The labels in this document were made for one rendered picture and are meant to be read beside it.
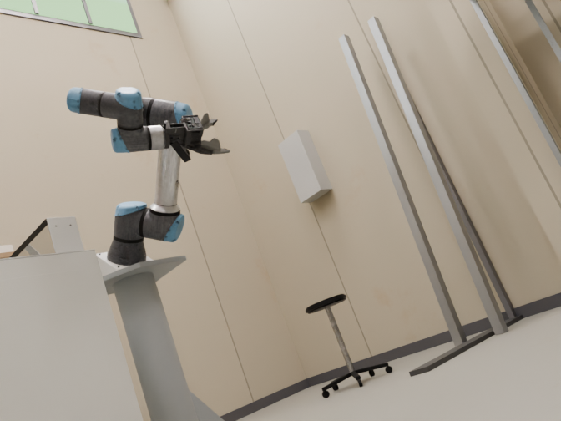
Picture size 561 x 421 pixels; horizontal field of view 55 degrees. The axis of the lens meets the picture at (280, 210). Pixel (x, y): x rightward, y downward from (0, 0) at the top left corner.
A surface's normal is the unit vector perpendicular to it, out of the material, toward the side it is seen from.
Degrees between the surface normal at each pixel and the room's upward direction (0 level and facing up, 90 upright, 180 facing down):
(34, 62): 90
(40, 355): 90
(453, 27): 90
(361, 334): 90
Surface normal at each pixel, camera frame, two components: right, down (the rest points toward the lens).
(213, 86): -0.70, 0.07
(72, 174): 0.62, -0.43
